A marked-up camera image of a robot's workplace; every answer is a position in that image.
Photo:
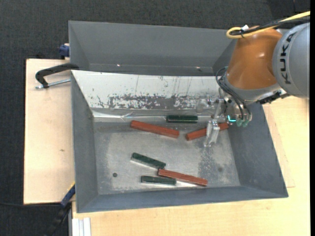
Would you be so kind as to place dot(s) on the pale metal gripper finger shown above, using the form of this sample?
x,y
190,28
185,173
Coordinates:
x,y
215,133
208,134

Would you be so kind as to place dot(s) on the red-brown flat block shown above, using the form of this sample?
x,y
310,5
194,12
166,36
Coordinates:
x,y
155,129
195,134
183,177

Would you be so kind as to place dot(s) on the dark green flat block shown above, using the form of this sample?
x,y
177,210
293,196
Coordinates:
x,y
158,180
182,119
148,160

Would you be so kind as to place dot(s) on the grey metal bin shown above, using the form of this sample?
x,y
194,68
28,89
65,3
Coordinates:
x,y
152,154

